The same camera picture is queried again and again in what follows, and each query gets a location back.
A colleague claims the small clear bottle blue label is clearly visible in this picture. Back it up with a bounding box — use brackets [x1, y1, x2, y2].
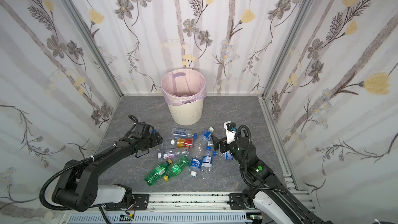
[213, 151, 234, 160]

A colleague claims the clear bottle purple label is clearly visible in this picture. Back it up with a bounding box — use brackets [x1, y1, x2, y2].
[157, 148, 190, 160]

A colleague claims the green bottle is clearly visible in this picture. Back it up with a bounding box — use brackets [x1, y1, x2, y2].
[163, 156, 190, 181]
[144, 159, 173, 186]

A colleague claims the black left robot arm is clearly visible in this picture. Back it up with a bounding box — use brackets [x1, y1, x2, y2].
[39, 115, 163, 212]

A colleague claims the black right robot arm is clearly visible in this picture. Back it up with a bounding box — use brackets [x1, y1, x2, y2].
[211, 121, 331, 224]

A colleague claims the cream plastic waste bin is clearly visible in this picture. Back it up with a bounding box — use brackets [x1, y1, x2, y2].
[167, 99, 204, 126]

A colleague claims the pink bin liner bag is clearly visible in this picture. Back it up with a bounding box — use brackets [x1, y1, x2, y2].
[161, 68, 207, 106]

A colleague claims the clear bottle blue cap upright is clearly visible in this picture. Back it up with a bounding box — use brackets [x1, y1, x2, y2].
[202, 146, 213, 176]

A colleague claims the clear bottle blue cap flat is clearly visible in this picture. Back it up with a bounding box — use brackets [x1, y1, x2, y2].
[172, 128, 197, 139]

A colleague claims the orange red drink bottle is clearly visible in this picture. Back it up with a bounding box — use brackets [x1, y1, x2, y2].
[171, 138, 193, 149]

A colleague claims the tall clear bottle blue label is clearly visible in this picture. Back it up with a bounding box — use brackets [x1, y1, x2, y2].
[192, 127, 214, 159]

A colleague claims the clear bottle white cap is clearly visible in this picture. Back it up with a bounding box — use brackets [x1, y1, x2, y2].
[189, 155, 202, 177]

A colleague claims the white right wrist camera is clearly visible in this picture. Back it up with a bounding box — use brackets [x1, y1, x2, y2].
[223, 121, 237, 144]

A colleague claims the aluminium mounting rail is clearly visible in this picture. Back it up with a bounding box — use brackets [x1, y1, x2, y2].
[58, 191, 315, 215]

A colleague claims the white cable duct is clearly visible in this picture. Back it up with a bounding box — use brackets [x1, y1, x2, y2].
[61, 213, 252, 224]

